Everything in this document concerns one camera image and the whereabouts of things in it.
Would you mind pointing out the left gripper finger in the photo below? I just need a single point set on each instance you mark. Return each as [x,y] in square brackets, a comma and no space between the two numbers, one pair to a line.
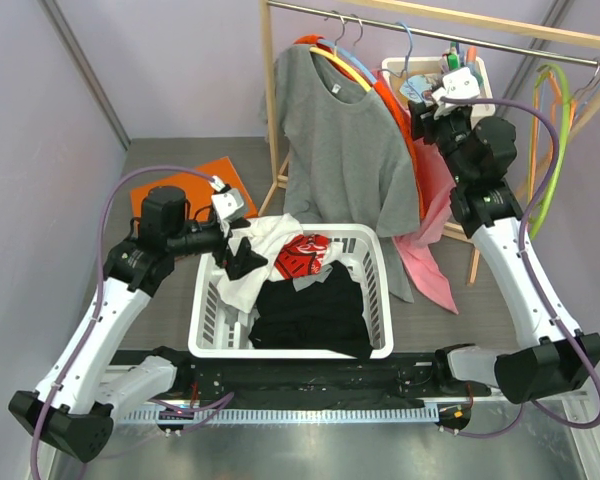
[243,223]
[243,261]

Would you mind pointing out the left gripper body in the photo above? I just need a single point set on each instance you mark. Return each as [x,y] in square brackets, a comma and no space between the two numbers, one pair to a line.
[220,250]

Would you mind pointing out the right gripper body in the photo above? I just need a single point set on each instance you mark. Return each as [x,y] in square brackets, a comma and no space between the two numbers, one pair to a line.
[449,126]

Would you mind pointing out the pink t shirt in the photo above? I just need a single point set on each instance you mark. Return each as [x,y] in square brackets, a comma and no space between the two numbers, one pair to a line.
[436,183]

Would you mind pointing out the light blue wire hanger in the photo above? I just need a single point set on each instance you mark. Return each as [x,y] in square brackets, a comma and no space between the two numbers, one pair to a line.
[404,73]

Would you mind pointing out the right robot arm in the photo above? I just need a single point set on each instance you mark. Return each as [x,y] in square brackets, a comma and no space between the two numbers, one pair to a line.
[554,356]

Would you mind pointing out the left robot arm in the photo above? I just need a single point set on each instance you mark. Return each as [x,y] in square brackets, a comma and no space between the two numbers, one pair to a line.
[69,409]

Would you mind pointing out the yellow hanger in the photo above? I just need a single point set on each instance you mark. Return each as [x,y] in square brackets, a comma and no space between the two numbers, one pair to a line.
[342,65]

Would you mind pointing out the white garment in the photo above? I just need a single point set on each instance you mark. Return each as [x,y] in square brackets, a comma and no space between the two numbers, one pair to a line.
[267,239]

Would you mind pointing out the picture card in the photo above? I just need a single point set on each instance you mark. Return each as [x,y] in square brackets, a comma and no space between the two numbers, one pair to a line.
[419,88]

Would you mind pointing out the orange binder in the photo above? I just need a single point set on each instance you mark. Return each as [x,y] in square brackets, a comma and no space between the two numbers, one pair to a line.
[197,190]

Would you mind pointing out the red printed garment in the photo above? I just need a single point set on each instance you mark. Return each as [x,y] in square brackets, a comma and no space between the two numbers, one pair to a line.
[302,256]

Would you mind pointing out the white drawer unit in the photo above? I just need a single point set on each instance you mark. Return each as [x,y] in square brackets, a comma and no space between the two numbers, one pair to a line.
[423,65]

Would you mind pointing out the green pen cup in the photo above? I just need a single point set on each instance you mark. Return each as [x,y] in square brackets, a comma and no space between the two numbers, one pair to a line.
[455,57]

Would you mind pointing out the white laundry basket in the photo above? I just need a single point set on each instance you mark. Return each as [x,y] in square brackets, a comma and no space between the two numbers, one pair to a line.
[211,336]

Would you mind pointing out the grey sweatshirt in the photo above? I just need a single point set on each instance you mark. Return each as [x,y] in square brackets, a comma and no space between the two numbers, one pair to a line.
[349,162]

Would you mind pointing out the black garment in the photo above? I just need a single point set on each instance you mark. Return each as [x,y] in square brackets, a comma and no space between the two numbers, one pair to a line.
[324,311]

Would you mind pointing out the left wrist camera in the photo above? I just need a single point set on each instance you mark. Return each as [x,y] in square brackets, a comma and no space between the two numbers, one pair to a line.
[228,204]

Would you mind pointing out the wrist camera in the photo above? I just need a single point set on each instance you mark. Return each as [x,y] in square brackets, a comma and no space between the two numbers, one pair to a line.
[228,204]
[458,88]

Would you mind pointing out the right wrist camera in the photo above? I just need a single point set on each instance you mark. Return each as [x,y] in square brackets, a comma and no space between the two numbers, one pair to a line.
[458,88]

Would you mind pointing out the slotted cable duct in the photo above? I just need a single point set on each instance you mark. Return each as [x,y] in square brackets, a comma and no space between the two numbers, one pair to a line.
[154,414]

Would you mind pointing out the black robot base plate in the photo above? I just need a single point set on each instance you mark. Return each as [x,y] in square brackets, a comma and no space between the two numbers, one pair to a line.
[402,380]

